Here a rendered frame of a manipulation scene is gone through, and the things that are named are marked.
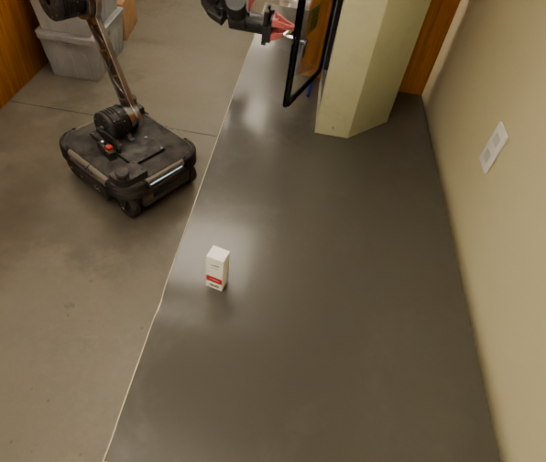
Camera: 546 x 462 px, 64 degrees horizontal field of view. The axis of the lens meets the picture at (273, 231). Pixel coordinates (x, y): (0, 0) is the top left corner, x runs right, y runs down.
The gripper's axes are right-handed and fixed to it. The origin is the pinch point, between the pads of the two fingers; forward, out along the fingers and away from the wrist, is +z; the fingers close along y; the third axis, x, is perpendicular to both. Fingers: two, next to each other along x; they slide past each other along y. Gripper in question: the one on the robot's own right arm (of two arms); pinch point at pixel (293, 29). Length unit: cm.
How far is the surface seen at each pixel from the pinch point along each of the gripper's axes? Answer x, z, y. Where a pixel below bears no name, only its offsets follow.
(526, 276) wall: -76, 56, -8
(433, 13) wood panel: 24, 45, 4
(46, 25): 140, -168, -84
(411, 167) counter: -22, 44, -26
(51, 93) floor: 118, -163, -121
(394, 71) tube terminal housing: -3.4, 32.9, -5.8
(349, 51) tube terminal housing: -13.2, 16.9, 2.3
